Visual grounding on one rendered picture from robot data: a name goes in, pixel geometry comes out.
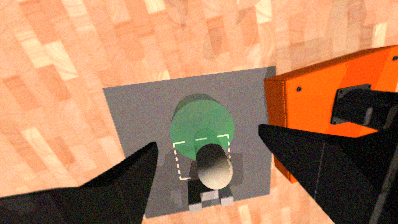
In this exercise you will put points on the grey flat mat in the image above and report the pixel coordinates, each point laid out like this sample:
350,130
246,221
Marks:
142,113

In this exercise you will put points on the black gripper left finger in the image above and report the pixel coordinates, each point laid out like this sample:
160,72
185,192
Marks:
117,196

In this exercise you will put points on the green glass bottle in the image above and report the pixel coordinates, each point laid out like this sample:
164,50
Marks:
201,129

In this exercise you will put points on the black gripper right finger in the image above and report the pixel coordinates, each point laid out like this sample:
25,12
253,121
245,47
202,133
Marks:
348,177

